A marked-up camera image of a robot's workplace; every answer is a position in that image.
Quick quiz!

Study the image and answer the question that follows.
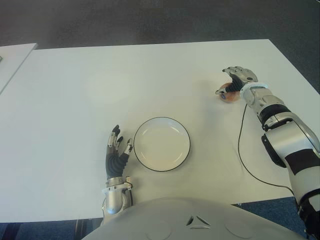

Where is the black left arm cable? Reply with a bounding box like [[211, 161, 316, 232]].
[[126, 186, 135, 208]]

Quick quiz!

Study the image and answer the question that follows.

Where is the grey table leg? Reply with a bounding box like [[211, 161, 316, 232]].
[[74, 218, 101, 233]]

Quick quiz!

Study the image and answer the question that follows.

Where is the grey robot torso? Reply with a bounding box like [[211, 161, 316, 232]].
[[82, 196, 306, 240]]

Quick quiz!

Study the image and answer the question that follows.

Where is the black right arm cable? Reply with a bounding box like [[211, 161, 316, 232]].
[[237, 103, 296, 198]]

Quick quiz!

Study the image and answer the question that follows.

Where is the white side table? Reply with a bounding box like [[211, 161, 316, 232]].
[[0, 42, 38, 96]]

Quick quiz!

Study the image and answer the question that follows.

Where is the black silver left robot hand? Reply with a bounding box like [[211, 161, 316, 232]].
[[104, 124, 133, 180]]

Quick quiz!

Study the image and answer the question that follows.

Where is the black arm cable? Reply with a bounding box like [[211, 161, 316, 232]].
[[237, 103, 296, 198], [126, 186, 135, 208]]

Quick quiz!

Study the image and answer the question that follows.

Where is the white plate with black rim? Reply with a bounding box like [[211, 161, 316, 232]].
[[133, 116, 193, 172]]

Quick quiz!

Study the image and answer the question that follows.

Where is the red yellow apple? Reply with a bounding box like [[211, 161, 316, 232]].
[[217, 83, 242, 103]]

